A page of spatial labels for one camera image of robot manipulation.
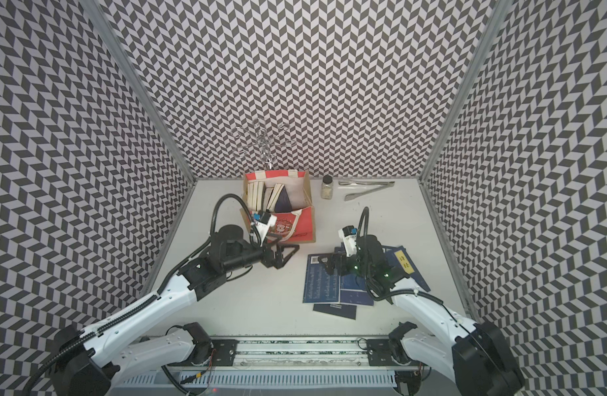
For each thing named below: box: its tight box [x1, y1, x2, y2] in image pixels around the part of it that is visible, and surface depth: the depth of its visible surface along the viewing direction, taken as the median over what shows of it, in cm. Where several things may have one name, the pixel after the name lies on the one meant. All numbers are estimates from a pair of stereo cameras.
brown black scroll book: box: [263, 187, 275, 213], surface depth 91 cm
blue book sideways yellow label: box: [266, 183, 285, 213], surface depth 90 cm
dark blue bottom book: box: [312, 303, 358, 321], surface depth 82 cm
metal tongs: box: [338, 180, 396, 202], surface depth 118 cm
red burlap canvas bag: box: [239, 169, 316, 244], surface depth 91 cm
